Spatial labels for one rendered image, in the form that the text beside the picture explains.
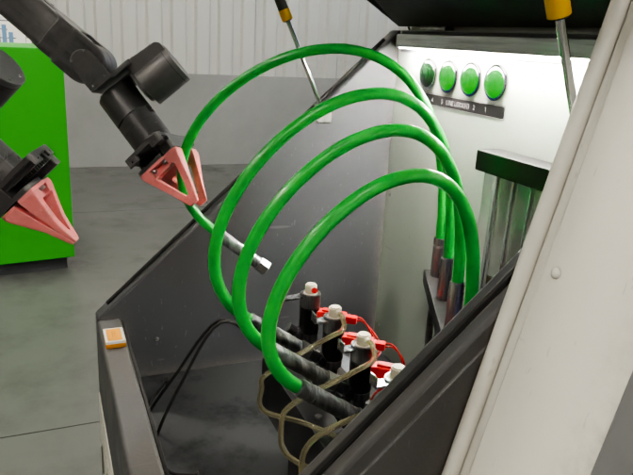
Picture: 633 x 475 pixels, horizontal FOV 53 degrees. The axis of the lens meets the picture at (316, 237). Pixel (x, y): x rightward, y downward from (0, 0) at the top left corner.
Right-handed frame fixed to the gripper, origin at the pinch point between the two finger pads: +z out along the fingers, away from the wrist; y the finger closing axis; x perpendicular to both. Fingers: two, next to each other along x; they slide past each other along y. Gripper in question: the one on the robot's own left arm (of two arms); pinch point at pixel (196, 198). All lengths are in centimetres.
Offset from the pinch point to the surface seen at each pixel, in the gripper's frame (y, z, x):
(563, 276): -32, 33, -32
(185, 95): 563, -263, 150
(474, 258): -16.7, 29.0, -26.3
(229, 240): 2.6, 7.2, 0.8
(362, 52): 1.7, -0.2, -30.5
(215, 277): -17.2, 13.4, -2.6
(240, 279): -23.5, 16.3, -7.5
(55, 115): 233, -161, 125
